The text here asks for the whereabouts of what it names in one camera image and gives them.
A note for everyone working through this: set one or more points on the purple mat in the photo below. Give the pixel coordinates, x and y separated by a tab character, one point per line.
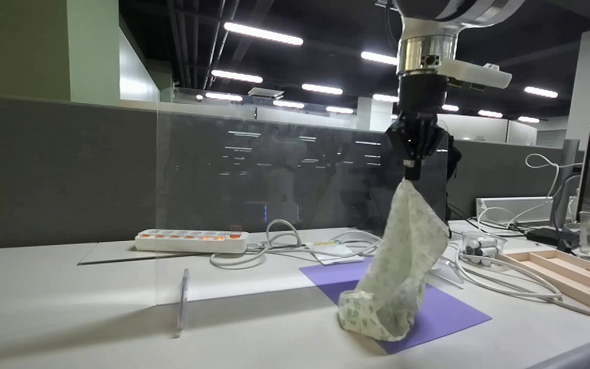
444	311

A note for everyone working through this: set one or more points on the small white adapter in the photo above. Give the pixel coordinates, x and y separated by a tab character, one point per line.
479	248

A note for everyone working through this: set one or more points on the black desk device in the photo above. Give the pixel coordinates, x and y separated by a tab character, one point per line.
553	236

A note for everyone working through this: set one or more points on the white paper card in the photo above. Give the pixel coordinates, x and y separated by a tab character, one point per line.
336	251

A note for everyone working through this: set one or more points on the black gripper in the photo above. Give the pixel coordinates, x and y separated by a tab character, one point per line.
421	116

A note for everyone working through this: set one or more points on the green pillar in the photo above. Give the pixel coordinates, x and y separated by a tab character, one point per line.
41	47

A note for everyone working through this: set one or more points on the white power strip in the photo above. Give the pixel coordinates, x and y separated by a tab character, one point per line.
191	241

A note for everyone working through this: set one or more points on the grey desk partition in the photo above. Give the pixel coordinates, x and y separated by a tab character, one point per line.
55	170

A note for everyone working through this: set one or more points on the white green-patterned cloth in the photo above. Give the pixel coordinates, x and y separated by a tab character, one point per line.
393	274

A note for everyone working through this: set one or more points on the long ceiling light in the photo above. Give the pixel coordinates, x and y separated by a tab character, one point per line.
262	34

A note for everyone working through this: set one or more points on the wooden tray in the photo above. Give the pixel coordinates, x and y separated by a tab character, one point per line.
568	274

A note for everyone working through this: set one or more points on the clear acrylic stand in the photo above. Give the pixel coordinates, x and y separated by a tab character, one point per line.
452	271

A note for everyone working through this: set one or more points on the clear acrylic panel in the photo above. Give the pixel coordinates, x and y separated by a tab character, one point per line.
241	206

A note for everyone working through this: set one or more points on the white flat box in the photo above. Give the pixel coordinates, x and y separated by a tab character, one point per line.
513	208

